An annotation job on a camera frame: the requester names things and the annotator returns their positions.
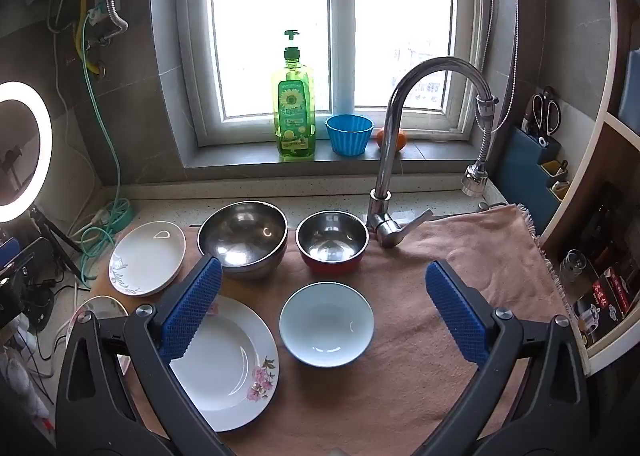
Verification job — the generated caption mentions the white cable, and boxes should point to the white cable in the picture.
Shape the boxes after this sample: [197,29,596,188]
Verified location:
[52,31,101,237]

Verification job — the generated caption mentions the blue ribbed cup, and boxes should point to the blue ribbed cup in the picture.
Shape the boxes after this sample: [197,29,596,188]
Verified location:
[325,114,375,157]

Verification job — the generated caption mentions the white plate with patterned rim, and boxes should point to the white plate with patterned rim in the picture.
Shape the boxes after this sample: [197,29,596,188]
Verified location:
[67,295,133,377]

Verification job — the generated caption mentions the green hose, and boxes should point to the green hose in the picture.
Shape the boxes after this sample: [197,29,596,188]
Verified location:
[75,11,133,282]

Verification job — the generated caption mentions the white plate with grey leaves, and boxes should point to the white plate with grey leaves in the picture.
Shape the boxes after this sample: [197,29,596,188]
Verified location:
[109,221,187,298]

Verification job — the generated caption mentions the black scissors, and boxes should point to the black scissors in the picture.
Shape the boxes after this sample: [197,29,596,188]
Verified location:
[530,86,562,139]

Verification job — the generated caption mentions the white plate with pink flowers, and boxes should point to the white plate with pink flowers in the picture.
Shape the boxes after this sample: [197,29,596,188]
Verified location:
[169,295,280,433]

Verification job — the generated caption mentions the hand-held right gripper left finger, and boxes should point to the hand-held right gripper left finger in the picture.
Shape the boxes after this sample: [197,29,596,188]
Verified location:
[55,256,236,456]

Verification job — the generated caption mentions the red steel bowl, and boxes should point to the red steel bowl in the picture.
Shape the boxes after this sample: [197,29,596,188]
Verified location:
[295,210,370,277]

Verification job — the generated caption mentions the blue knife holder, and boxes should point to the blue knife holder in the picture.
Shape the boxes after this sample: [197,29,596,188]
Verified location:
[502,126,571,237]

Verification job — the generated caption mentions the red box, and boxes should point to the red box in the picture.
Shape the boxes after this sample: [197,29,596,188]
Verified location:
[592,266,633,322]

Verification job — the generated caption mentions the large steel bowl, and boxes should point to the large steel bowl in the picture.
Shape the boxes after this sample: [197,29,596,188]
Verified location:
[196,201,289,281]

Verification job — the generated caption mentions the black tripod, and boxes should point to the black tripod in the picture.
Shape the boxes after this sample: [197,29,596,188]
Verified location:
[27,206,83,277]

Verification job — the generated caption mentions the wooden shelf unit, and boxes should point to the wooden shelf unit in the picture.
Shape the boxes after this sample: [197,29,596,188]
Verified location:
[537,0,640,377]

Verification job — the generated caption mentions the metal bead chain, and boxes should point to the metal bead chain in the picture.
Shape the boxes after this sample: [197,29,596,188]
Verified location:
[497,0,522,134]

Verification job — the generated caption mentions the ring light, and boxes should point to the ring light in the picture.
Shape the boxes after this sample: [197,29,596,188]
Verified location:
[0,81,53,223]

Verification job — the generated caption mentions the pink towel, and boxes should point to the pink towel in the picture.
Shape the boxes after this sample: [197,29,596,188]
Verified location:
[90,203,576,456]

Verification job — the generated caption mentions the green dish soap bottle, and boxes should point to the green dish soap bottle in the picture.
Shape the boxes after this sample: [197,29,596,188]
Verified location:
[271,29,317,160]

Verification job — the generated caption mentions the orange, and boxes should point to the orange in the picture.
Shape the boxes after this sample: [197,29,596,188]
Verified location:
[376,126,407,153]

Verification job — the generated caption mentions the chrome faucet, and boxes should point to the chrome faucet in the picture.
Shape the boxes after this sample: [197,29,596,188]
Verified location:
[367,56,501,249]

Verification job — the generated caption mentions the white window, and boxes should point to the white window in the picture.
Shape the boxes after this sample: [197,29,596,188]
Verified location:
[150,0,518,169]

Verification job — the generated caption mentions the light blue ceramic bowl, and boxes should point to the light blue ceramic bowl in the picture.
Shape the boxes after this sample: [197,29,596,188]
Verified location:
[279,282,375,368]

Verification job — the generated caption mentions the drinking glass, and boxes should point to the drinking glass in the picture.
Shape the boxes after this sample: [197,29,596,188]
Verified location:
[559,250,588,287]

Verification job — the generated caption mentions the yellow gas pipe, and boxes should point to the yellow gas pipe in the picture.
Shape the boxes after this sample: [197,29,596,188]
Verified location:
[75,0,101,74]

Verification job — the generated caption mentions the white power strip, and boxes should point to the white power strip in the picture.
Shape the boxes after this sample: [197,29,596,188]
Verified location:
[92,201,133,229]

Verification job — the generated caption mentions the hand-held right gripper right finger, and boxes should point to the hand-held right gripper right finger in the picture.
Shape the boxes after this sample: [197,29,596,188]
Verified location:
[412,260,591,456]

